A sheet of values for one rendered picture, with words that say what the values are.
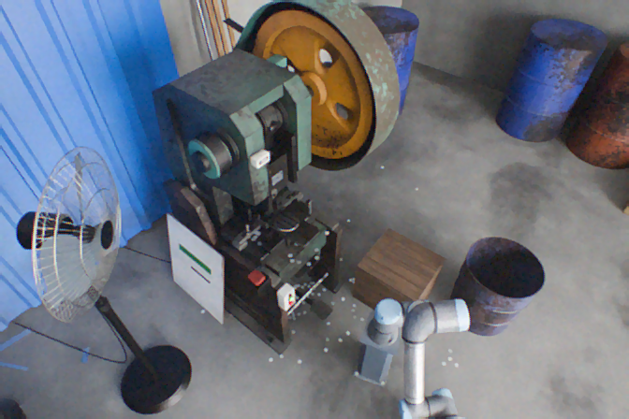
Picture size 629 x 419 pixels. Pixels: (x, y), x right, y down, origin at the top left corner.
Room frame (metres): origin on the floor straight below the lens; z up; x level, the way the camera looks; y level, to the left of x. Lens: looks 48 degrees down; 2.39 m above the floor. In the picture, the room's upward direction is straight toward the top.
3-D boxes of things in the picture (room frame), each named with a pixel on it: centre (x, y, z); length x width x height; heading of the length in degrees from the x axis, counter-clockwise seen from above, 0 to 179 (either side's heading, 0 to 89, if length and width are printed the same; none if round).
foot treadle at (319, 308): (1.40, 0.13, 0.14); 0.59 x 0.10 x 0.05; 51
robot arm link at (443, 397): (0.54, -0.51, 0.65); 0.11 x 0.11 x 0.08; 6
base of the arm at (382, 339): (0.96, -0.35, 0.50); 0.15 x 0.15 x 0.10
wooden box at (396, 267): (1.46, -0.54, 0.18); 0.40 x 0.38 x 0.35; 52
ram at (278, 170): (1.46, 0.20, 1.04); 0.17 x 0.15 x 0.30; 51
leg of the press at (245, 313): (1.36, 0.51, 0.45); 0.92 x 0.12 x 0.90; 51
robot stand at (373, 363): (0.96, -0.35, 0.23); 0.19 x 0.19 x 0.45; 69
